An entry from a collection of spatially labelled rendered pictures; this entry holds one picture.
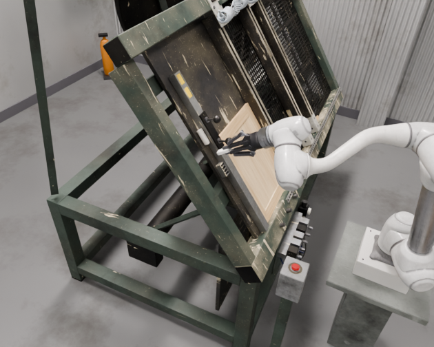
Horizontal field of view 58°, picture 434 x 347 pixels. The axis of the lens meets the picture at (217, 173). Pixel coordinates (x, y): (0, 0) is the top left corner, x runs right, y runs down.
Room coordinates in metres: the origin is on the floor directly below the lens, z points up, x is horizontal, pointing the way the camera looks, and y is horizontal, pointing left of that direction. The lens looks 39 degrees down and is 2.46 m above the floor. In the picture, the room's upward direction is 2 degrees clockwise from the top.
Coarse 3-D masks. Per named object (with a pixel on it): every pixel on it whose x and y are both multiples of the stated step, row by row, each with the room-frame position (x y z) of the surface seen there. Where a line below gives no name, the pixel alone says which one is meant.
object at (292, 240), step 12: (300, 204) 1.83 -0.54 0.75; (300, 216) 1.73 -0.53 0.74; (288, 228) 1.63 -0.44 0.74; (300, 228) 1.61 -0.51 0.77; (312, 228) 1.65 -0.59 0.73; (288, 240) 1.53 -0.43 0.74; (300, 240) 1.51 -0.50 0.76; (276, 252) 1.41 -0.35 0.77; (288, 252) 1.43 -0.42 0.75; (300, 252) 1.57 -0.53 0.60
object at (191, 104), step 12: (180, 84) 1.65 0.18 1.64; (180, 96) 1.64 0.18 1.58; (192, 96) 1.65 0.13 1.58; (192, 108) 1.62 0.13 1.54; (204, 132) 1.59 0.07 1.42; (216, 156) 1.56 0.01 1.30; (228, 156) 1.58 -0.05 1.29; (228, 168) 1.54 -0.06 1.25; (240, 180) 1.54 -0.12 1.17; (240, 192) 1.51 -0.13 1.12; (252, 204) 1.49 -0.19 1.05; (252, 216) 1.48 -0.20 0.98; (264, 216) 1.50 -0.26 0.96; (264, 228) 1.45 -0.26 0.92
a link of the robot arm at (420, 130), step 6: (414, 126) 1.32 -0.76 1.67; (420, 126) 1.32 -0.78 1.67; (426, 126) 1.31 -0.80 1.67; (432, 126) 1.31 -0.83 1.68; (414, 132) 1.30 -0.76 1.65; (420, 132) 1.29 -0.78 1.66; (426, 132) 1.27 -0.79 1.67; (432, 132) 1.26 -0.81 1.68; (414, 138) 1.28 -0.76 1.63; (420, 138) 1.27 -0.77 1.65; (414, 144) 1.28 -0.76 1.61; (414, 150) 1.27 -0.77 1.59
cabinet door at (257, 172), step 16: (240, 112) 1.91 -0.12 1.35; (240, 128) 1.83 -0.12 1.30; (256, 128) 1.94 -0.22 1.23; (224, 144) 1.65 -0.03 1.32; (240, 160) 1.67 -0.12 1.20; (256, 160) 1.77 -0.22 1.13; (272, 160) 1.88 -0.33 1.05; (256, 176) 1.69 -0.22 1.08; (272, 176) 1.80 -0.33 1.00; (256, 192) 1.61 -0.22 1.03; (272, 192) 1.71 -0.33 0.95; (272, 208) 1.62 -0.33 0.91
